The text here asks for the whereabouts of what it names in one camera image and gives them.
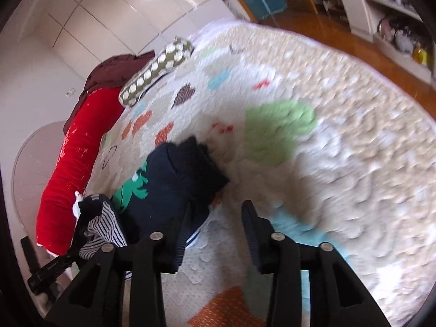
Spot long red bolster pillow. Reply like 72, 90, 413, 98
35, 87, 124, 255

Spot dark navy striped pants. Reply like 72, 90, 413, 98
71, 137, 229, 261

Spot white shelving unit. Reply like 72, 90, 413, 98
322, 0, 435, 87

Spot green white dotted pillow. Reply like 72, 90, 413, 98
118, 38, 194, 108

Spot white bed headboard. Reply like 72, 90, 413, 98
12, 121, 64, 239

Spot white glossy wardrobe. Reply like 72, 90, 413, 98
38, 0, 234, 78

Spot dark maroon blanket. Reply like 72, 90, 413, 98
63, 50, 155, 134

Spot heart patterned quilt bedspread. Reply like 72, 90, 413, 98
86, 22, 435, 326

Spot white mint cloth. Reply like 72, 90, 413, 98
72, 190, 83, 219

